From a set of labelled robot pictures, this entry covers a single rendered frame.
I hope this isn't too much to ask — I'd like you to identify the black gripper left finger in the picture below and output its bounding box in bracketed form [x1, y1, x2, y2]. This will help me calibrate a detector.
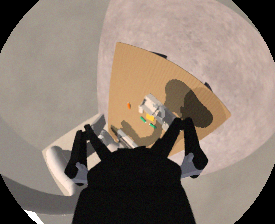
[64, 114, 123, 186]

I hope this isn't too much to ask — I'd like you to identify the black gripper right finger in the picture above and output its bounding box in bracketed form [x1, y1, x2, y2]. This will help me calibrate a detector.
[138, 106, 208, 179]

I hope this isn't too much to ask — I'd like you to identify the yellow square pad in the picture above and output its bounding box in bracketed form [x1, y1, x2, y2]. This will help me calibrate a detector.
[147, 114, 154, 121]

